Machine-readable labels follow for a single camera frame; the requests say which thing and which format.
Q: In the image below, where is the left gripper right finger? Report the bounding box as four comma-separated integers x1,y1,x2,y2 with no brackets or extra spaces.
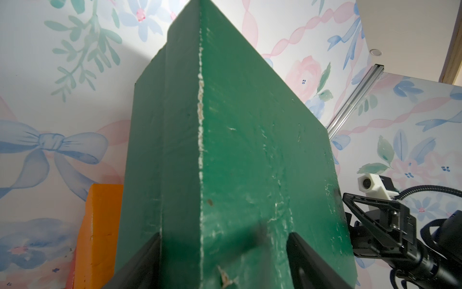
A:
286,232,352,289

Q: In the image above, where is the right corner aluminium post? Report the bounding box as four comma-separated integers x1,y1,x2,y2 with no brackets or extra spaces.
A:
327,64,385,141

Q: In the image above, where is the orange shoebox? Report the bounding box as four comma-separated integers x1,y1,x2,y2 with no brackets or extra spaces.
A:
73,184,123,289

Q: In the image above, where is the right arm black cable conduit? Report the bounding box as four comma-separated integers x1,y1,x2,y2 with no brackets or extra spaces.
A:
393,185,462,201

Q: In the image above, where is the red shoebox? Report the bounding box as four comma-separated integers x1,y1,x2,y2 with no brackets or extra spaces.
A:
65,249,77,289

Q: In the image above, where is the green shoebox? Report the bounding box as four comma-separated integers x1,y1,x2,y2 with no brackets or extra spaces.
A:
115,1,357,289

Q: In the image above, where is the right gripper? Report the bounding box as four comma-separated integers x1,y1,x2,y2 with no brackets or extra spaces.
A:
342,193,433,271

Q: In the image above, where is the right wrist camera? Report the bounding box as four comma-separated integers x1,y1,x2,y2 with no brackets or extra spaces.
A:
357,173,399,201

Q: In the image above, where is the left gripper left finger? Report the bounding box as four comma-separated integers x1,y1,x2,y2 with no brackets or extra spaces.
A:
102,232,161,289

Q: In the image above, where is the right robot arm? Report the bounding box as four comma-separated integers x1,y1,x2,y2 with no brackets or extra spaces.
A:
342,193,462,289

